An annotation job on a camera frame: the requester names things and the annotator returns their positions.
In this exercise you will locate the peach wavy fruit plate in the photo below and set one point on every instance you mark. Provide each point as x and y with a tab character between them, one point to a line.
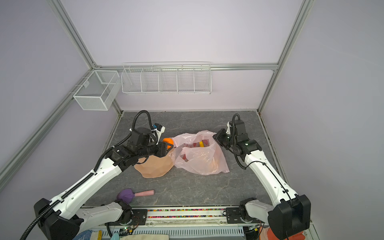
154	167

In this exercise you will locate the purple pink scoop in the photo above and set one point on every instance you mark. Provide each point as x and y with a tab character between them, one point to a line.
127	195

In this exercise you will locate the orange tangerine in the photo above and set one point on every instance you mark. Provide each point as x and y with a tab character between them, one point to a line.
168	140

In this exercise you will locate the small white mesh basket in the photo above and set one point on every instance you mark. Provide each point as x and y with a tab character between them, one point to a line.
99	90

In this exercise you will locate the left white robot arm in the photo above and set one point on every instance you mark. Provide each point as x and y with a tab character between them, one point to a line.
62	217

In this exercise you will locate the blue white cloth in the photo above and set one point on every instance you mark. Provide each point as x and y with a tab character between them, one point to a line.
85	235

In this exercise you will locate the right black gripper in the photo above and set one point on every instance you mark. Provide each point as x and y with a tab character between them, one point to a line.
218	136

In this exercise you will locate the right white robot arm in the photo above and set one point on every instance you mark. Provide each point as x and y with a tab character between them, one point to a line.
289	213

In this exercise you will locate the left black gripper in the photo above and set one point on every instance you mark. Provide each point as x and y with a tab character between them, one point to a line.
162	151

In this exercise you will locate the pink plastic bag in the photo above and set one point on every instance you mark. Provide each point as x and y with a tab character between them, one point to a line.
189	156

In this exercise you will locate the long white wire basket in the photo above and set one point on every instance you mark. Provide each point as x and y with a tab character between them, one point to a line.
167	78

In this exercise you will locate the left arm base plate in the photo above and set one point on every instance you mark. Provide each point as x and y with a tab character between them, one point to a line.
135	217

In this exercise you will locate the orange glove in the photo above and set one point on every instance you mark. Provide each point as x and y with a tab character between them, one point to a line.
267	234

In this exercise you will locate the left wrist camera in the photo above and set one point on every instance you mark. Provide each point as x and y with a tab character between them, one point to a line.
146	137

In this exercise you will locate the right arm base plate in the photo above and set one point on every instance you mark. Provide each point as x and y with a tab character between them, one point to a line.
233	215

